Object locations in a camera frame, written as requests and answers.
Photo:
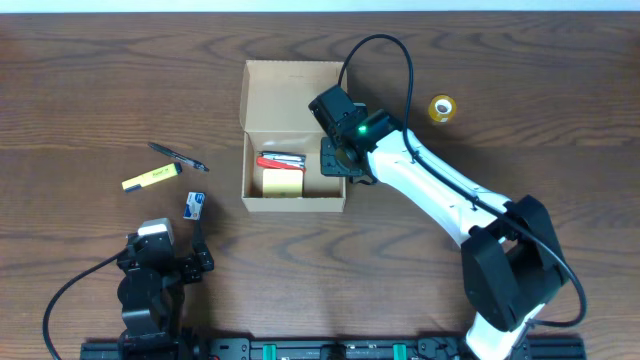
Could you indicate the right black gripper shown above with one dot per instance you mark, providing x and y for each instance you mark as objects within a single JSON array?
[{"x": 333, "y": 157}]

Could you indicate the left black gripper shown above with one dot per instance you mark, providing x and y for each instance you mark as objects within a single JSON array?
[{"x": 195, "y": 265}]

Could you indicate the cardboard box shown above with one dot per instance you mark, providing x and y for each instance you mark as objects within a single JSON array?
[{"x": 275, "y": 117}]

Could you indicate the yellow sticky note pad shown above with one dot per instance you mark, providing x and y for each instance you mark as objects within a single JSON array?
[{"x": 282, "y": 183}]

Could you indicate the yellow tape roll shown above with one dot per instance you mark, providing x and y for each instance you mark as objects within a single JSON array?
[{"x": 442, "y": 108}]

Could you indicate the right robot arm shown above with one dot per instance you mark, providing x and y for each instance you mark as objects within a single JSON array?
[{"x": 512, "y": 262}]

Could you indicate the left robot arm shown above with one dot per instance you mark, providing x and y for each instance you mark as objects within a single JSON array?
[{"x": 152, "y": 291}]

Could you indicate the blue white staples box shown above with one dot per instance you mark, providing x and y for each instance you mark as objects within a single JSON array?
[{"x": 194, "y": 206}]

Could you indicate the yellow highlighter marker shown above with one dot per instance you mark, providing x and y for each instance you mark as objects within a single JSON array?
[{"x": 152, "y": 177}]

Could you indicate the black ballpoint pen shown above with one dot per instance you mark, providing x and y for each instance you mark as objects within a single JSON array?
[{"x": 175, "y": 155}]

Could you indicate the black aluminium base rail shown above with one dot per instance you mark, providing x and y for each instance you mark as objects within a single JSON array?
[{"x": 429, "y": 348}]

